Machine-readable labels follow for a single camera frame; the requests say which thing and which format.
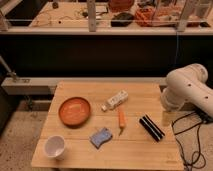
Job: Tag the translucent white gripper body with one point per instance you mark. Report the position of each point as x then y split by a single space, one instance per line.
166 118

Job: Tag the white plastic bottle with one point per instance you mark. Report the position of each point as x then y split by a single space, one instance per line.
115 101

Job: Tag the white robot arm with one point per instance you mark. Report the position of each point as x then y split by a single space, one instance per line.
188 84

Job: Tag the orange ceramic bowl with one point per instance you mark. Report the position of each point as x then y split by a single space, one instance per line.
74 111

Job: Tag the black rectangular block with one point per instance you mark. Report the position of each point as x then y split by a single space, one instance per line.
156 133

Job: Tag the orange carrot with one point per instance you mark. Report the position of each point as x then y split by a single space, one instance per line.
122 122

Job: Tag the wooden table board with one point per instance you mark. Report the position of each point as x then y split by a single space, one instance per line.
103 125

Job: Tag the blue sponge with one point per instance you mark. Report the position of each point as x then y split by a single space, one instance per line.
100 137

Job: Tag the orange crate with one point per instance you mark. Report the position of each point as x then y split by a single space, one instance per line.
150 18

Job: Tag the black tray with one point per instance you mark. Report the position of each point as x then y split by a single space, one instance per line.
122 19

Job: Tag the white cup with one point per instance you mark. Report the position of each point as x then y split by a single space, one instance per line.
54 147

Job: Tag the metal clamp rod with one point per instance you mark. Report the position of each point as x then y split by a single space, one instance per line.
12 74

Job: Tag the background workbench shelf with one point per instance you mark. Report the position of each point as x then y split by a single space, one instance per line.
70 17

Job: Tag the right slanted white post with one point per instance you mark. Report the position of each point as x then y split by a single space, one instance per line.
186 12

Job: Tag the vertical white post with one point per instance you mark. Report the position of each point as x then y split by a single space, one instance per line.
91 15

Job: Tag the grey metal rail beam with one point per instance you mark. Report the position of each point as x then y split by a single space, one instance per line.
47 85

